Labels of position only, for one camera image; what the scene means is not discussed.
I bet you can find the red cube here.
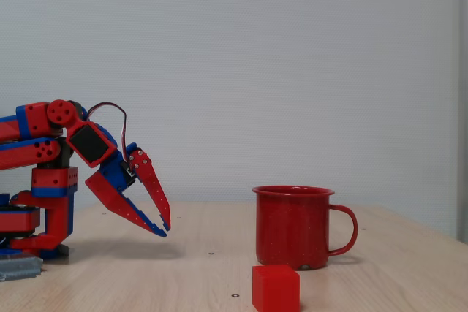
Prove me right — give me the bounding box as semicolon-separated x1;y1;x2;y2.
252;264;301;312

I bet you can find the grey metal clamp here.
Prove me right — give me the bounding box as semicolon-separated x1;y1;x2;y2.
0;255;44;283

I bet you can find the red enamel mug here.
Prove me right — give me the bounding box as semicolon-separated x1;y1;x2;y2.
252;185;358;272

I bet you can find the red white black servo cable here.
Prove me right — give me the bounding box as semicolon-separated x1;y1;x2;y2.
86;102;129;163

